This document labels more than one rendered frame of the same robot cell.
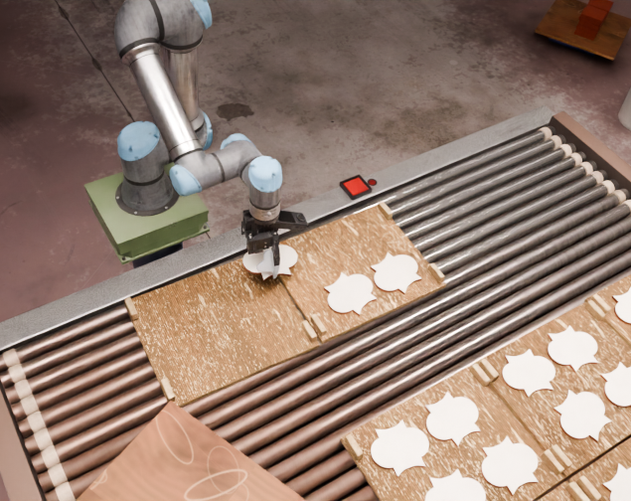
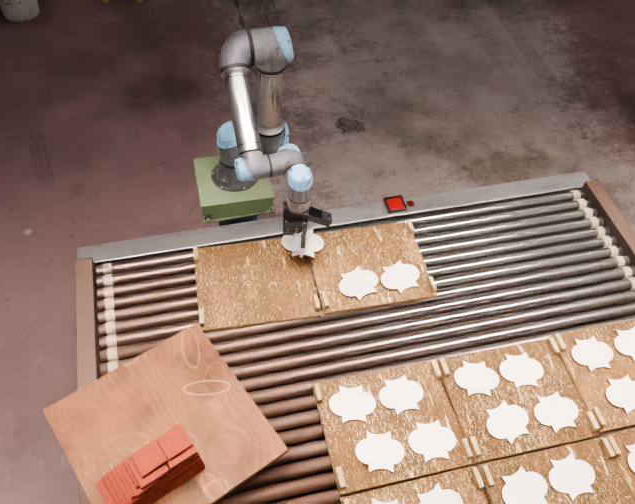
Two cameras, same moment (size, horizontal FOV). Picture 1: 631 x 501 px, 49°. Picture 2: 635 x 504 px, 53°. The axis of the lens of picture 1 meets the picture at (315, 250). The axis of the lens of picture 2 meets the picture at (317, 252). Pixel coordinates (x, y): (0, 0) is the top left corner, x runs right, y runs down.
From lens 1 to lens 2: 0.49 m
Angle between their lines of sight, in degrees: 12
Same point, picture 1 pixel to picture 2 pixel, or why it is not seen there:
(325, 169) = (410, 187)
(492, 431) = (428, 413)
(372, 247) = (389, 253)
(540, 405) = (475, 405)
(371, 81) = (474, 121)
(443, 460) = (382, 422)
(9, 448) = (86, 327)
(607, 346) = (552, 376)
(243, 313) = (274, 278)
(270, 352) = (283, 310)
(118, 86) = not seen: hidden behind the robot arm
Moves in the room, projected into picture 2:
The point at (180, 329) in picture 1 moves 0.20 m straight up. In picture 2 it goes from (225, 278) to (221, 242)
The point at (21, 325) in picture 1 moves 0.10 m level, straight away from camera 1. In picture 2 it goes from (120, 248) to (118, 227)
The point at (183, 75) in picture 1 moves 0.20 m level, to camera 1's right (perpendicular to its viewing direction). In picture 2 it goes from (268, 93) to (322, 110)
